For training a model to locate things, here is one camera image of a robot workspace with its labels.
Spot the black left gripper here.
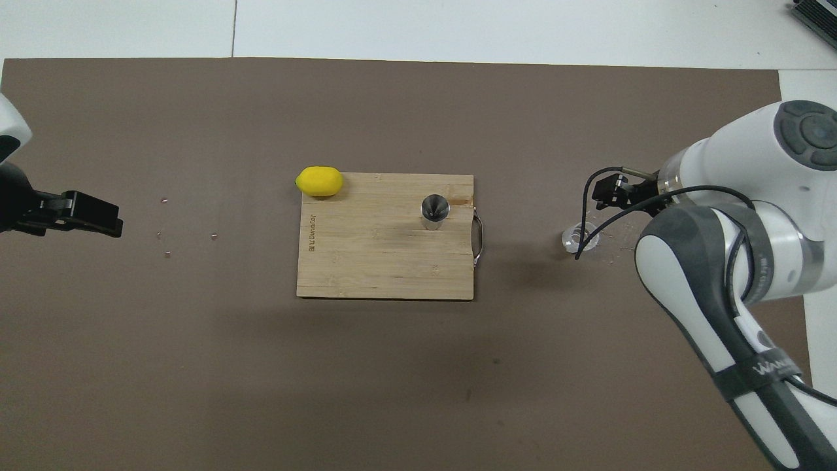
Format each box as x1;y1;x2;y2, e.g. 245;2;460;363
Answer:
0;164;124;237

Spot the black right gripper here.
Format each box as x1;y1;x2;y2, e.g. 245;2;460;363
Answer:
592;171;668;211

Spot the clear plastic cup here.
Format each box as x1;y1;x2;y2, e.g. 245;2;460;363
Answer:
561;222;600;255

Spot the metal double jigger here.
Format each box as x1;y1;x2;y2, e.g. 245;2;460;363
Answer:
420;194;451;232

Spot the yellow lemon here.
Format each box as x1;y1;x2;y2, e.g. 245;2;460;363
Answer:
296;166;345;198

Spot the wooden cutting board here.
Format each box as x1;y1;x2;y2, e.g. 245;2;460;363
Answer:
296;173;485;301

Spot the grey laptop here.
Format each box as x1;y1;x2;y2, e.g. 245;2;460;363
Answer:
788;0;837;31

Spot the brown table mat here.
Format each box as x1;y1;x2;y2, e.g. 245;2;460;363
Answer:
0;58;823;471

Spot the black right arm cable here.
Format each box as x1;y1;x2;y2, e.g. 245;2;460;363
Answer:
573;166;837;401

